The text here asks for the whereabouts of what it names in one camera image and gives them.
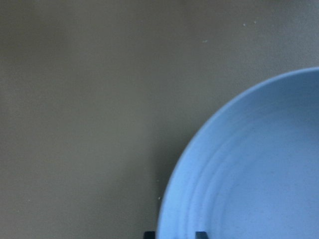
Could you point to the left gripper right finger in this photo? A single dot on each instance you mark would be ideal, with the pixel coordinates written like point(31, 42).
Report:
point(201, 235)

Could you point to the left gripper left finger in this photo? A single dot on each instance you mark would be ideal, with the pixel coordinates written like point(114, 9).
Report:
point(149, 235)

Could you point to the blue plate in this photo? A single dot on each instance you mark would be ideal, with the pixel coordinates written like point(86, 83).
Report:
point(252, 171)

